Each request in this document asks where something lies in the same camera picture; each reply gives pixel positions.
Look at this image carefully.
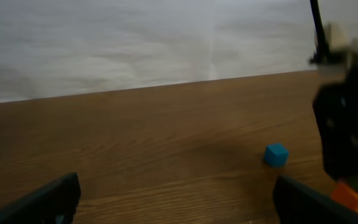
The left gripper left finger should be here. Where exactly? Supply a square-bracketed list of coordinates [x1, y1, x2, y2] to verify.
[0, 172, 82, 224]

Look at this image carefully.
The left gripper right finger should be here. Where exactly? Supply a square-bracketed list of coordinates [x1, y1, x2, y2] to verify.
[272, 174, 358, 224]

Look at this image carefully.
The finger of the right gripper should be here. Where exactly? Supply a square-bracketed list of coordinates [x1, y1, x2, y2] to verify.
[311, 79, 358, 181]

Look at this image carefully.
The orange cube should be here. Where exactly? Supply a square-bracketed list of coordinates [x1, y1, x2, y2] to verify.
[330, 180, 358, 218]

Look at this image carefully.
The blue cube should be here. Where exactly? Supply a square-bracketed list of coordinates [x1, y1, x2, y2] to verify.
[263, 142, 290, 168]

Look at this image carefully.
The black cable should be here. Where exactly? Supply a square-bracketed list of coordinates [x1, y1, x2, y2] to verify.
[308, 0, 331, 65]

